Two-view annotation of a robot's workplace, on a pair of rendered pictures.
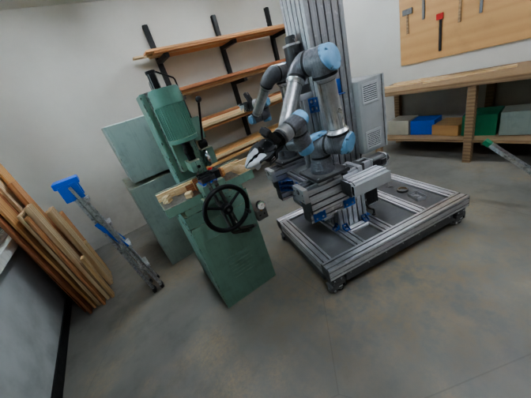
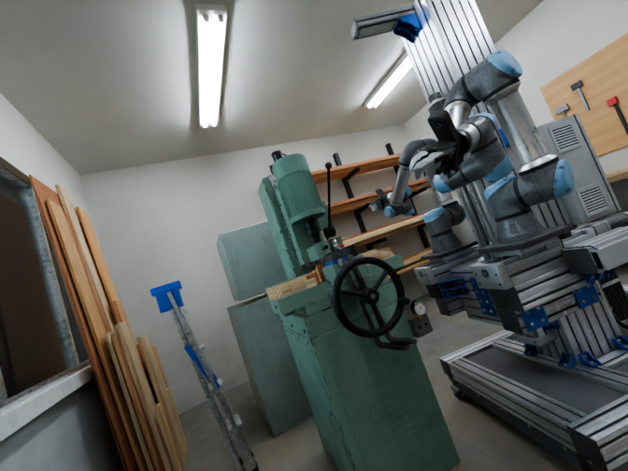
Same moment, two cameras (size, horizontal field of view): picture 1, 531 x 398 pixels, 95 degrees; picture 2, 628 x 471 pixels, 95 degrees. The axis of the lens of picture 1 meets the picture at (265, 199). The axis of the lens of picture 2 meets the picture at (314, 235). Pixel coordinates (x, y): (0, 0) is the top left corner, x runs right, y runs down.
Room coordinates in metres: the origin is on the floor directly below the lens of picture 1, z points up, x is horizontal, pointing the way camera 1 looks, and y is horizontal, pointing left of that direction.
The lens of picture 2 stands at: (0.20, 0.24, 0.99)
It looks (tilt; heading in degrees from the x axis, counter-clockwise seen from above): 5 degrees up; 5
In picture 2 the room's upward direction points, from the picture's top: 19 degrees counter-clockwise
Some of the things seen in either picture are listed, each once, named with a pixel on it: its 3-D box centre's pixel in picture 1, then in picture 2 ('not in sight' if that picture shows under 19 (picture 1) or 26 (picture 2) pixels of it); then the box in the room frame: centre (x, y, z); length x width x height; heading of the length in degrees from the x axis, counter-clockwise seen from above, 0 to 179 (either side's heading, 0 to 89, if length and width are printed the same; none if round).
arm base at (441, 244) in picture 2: (286, 150); (444, 240); (1.86, -0.27, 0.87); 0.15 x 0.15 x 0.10
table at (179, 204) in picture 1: (210, 190); (340, 282); (1.48, 0.32, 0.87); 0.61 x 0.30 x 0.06; 115
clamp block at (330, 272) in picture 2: (212, 186); (345, 271); (1.40, 0.29, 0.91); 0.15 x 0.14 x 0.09; 115
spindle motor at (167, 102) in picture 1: (174, 116); (298, 190); (1.58, 0.37, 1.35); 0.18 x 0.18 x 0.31
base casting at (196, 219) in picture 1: (205, 197); (330, 306); (1.69, 0.42, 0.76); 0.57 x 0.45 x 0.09; 25
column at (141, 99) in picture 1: (176, 144); (296, 237); (1.84, 0.50, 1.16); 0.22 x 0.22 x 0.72; 25
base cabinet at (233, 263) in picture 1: (224, 241); (357, 383); (1.68, 0.42, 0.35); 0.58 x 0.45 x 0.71; 25
